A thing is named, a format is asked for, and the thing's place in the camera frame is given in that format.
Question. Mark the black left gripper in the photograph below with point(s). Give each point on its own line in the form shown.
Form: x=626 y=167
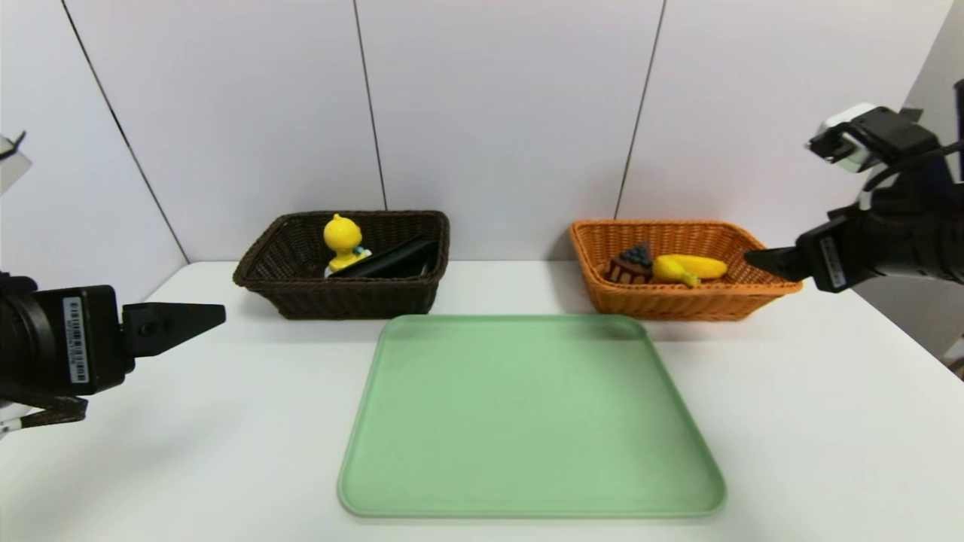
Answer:
x=81 y=339

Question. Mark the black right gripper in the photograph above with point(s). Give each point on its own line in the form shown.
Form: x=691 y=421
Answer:
x=827 y=261

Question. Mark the yellow banana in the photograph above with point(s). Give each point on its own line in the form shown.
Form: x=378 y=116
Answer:
x=689 y=267

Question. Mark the chocolate blueberry cake slice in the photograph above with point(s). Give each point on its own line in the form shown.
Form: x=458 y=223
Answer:
x=631 y=265

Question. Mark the yellow duck toy figure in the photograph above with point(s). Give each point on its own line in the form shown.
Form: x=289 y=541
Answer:
x=343 y=237

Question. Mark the black leather glasses case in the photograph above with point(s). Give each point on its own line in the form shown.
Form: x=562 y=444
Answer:
x=384 y=263

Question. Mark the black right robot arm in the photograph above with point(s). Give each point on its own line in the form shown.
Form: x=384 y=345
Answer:
x=926 y=226

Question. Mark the orange wicker basket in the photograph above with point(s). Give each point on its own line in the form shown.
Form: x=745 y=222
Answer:
x=678 y=301

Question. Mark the dark brown wicker basket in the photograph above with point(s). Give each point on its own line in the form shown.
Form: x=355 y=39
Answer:
x=339 y=301

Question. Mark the brown furniture piece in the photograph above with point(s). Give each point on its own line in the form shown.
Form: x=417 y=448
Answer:
x=958 y=367

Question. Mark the green plastic tray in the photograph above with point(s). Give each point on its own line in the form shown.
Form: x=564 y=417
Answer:
x=527 y=421

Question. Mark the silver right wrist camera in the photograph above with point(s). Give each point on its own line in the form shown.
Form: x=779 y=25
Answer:
x=843 y=135

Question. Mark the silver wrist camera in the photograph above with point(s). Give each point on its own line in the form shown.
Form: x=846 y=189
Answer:
x=11 y=162
x=843 y=135

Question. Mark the dark wall bracket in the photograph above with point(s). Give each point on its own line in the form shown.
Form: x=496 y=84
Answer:
x=911 y=113

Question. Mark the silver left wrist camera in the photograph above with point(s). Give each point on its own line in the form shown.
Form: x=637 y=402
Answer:
x=11 y=162

